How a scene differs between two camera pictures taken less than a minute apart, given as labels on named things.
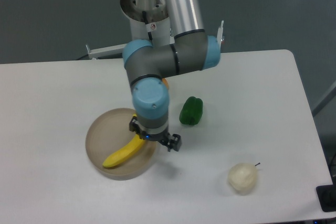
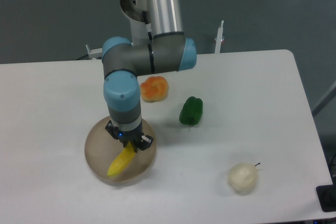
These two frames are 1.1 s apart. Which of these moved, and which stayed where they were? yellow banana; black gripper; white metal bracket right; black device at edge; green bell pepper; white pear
Moved: black gripper; yellow banana
Stayed: white metal bracket right; green bell pepper; white pear; black device at edge
